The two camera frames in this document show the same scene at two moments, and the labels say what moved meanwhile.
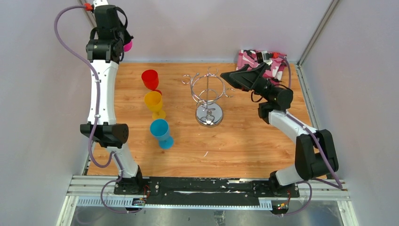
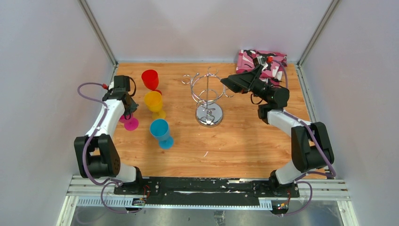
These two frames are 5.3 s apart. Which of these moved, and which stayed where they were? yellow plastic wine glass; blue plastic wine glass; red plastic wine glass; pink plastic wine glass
Moved: pink plastic wine glass
Stayed: yellow plastic wine glass; blue plastic wine glass; red plastic wine glass
